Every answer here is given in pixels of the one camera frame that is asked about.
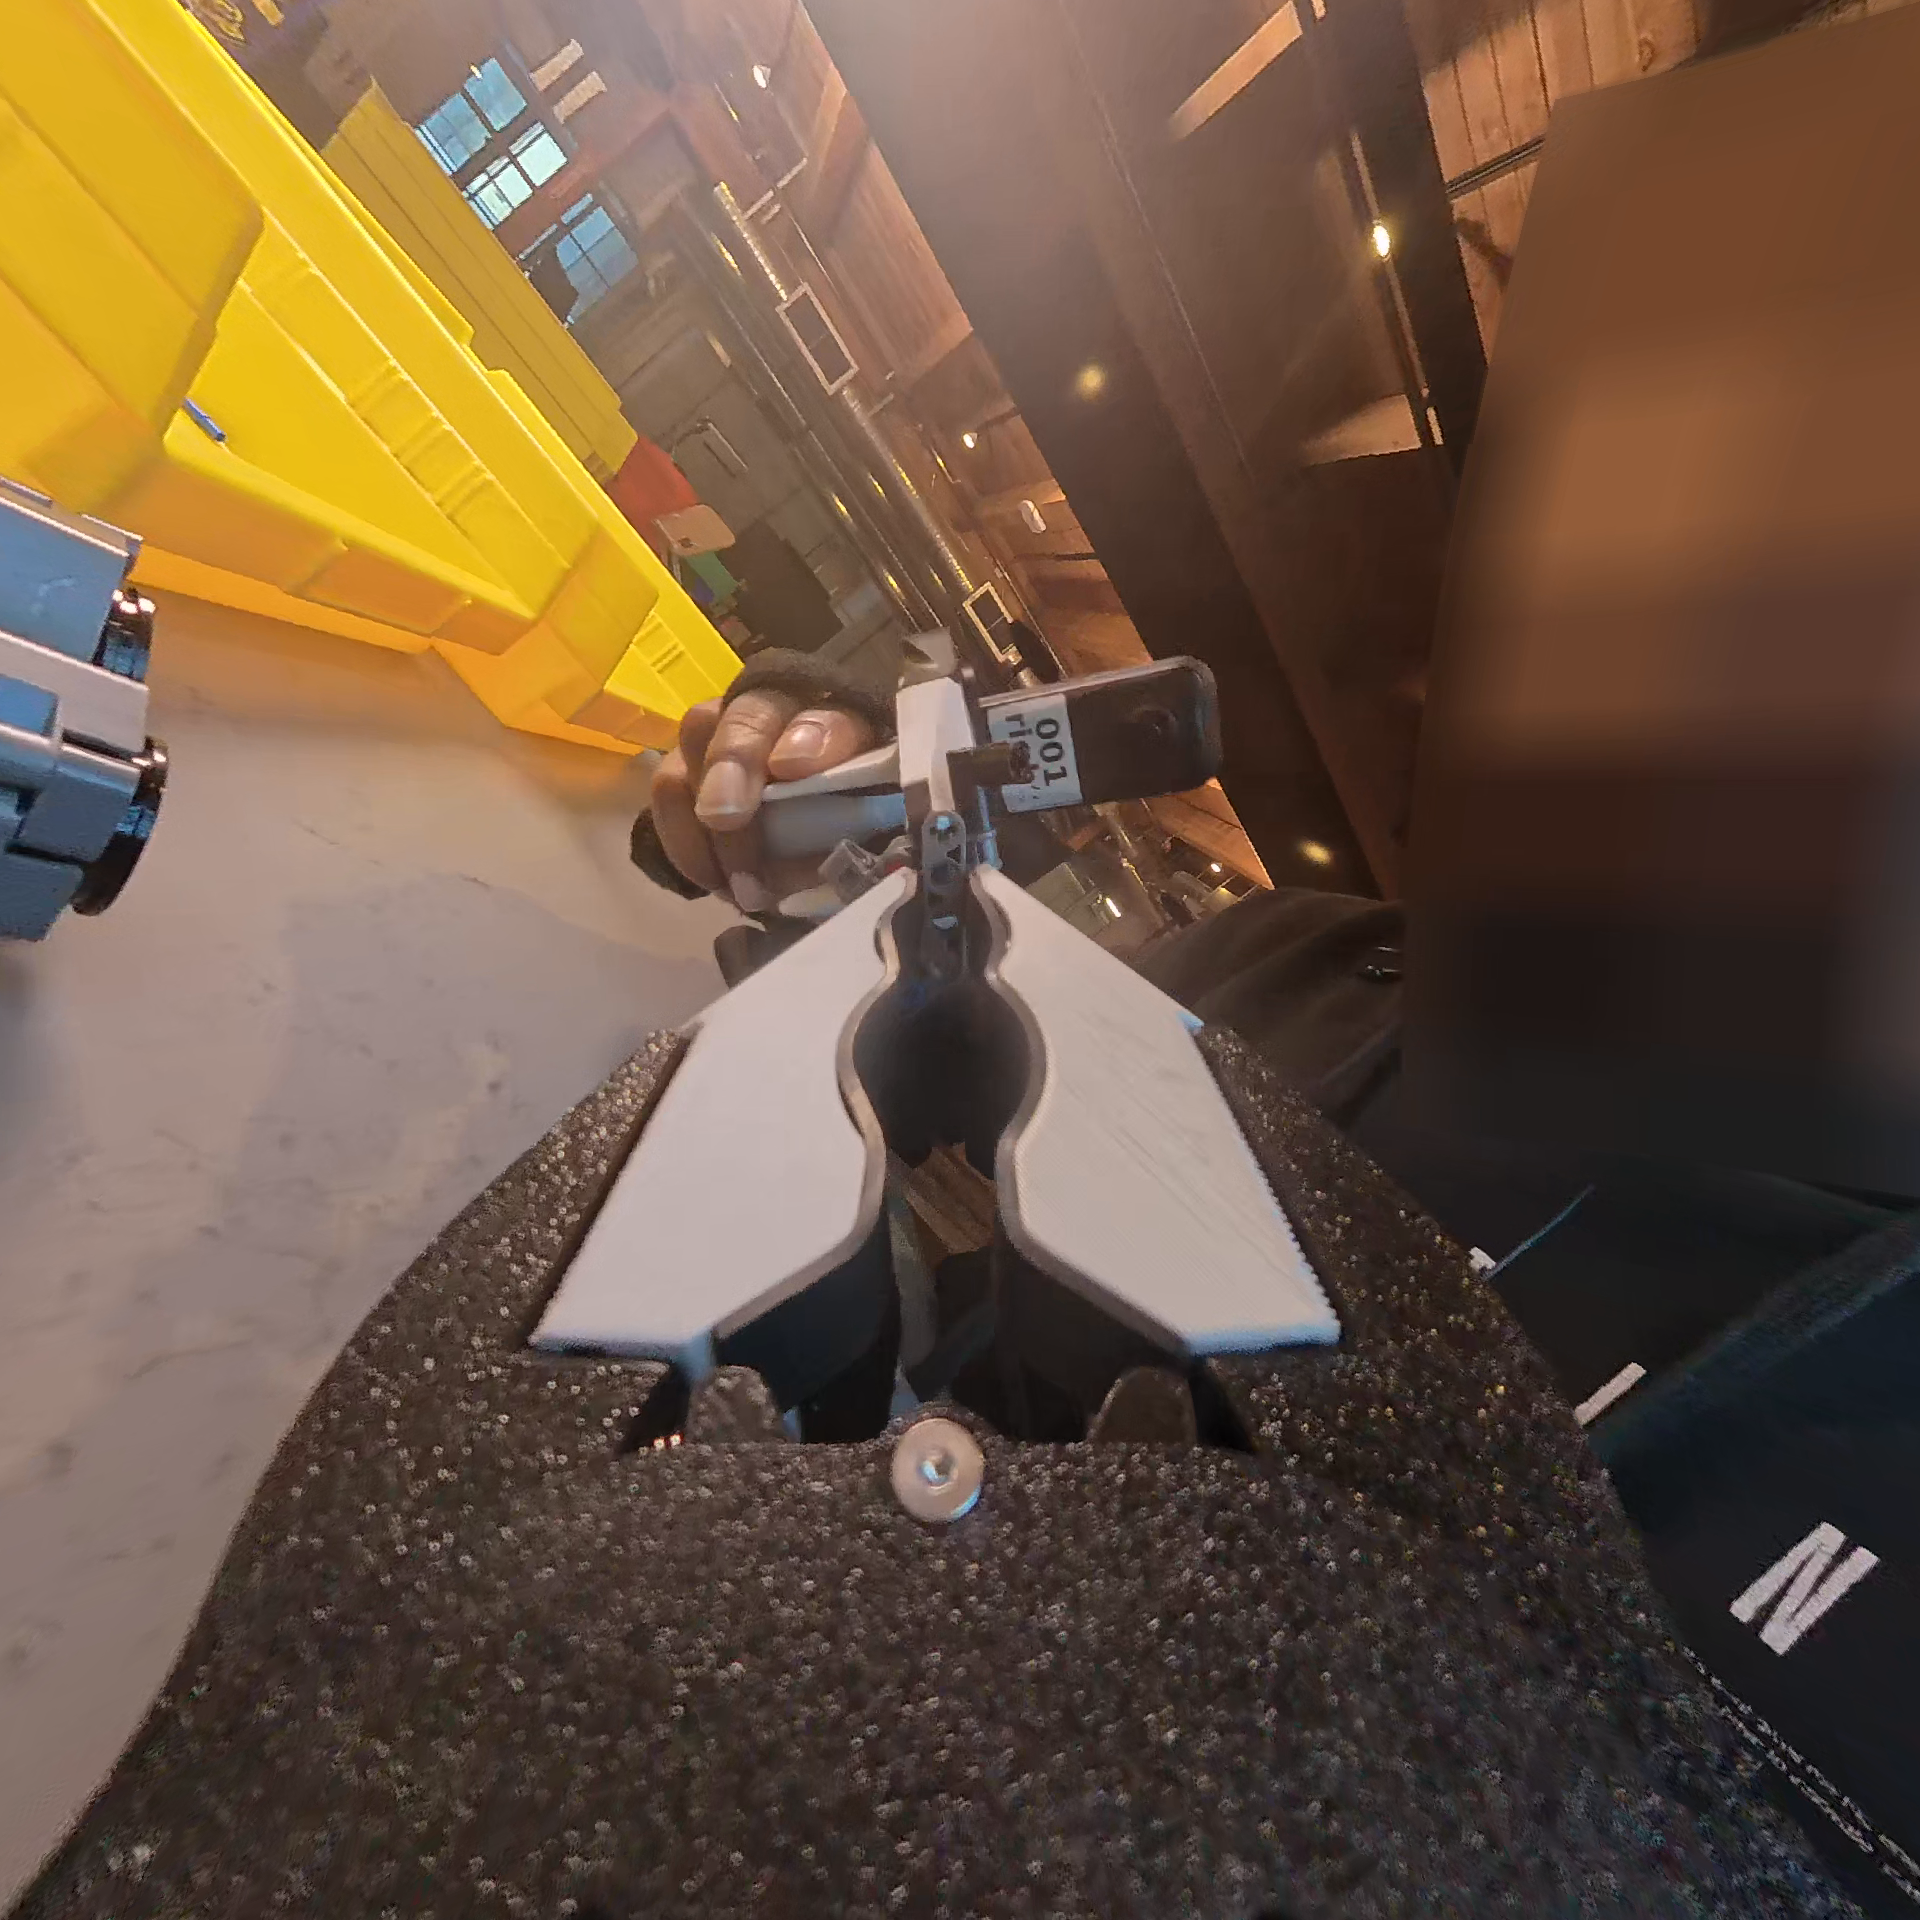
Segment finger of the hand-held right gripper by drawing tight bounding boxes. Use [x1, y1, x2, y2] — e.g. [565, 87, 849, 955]
[893, 673, 996, 854]

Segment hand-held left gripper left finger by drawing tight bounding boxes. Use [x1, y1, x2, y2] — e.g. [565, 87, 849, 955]
[528, 872, 920, 1442]

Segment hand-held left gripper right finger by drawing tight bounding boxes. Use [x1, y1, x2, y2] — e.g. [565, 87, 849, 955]
[965, 869, 1344, 1442]

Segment black brick assembly coloured pins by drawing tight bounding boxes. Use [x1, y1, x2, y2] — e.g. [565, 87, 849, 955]
[900, 810, 1004, 995]

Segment grey desk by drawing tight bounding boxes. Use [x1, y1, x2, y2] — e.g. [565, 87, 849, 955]
[0, 575, 781, 1884]

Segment person's right hand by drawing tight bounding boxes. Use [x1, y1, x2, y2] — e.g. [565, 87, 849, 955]
[643, 685, 888, 918]

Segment red chair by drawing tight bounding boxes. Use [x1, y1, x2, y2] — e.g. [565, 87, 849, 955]
[611, 437, 696, 529]

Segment yellow storage bin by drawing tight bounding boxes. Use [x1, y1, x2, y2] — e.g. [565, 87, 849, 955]
[317, 82, 640, 470]
[0, 0, 747, 755]

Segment person's black hoodie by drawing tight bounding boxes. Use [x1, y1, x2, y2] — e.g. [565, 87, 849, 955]
[1140, 884, 1920, 1920]

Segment factory window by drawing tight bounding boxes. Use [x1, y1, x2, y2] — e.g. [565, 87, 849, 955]
[411, 55, 640, 323]

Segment grey twin engine brick model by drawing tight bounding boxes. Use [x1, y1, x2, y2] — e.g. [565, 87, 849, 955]
[0, 479, 171, 943]

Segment metal ventilation duct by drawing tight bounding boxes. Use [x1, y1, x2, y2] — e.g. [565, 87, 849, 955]
[716, 179, 992, 647]

